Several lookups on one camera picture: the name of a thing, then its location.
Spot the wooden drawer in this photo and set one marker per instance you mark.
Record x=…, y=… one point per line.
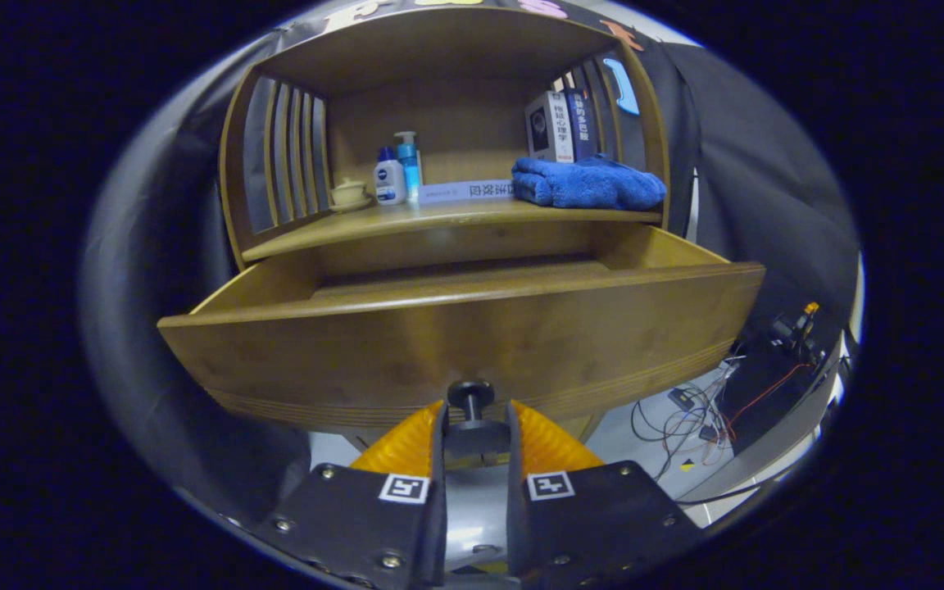
x=439, y=344

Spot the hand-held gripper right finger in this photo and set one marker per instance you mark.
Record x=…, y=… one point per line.
x=517, y=533

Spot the wooden countertop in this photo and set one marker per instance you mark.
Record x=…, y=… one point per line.
x=439, y=215

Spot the white flat book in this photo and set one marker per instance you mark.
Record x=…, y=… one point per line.
x=464, y=192

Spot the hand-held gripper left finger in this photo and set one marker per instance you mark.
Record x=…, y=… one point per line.
x=437, y=533

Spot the black backdrop cloth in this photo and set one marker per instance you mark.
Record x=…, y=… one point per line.
x=767, y=188

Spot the blue folded towel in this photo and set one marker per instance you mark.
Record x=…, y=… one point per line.
x=591, y=184

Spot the black and orange device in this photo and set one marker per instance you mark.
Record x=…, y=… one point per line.
x=800, y=324

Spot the black drawer knob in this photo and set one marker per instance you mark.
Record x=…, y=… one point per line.
x=470, y=397

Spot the wooden cabinet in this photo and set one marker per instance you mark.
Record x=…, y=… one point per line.
x=439, y=49

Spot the cream lidded teacup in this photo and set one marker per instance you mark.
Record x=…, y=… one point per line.
x=349, y=195

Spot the blue pump bottle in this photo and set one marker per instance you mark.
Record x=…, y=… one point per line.
x=410, y=164

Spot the grey upright book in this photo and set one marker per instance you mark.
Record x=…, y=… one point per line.
x=550, y=127

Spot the dark blue upright book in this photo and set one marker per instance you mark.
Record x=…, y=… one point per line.
x=580, y=123

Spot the white bottle with blue cap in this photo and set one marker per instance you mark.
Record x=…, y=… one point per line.
x=390, y=182

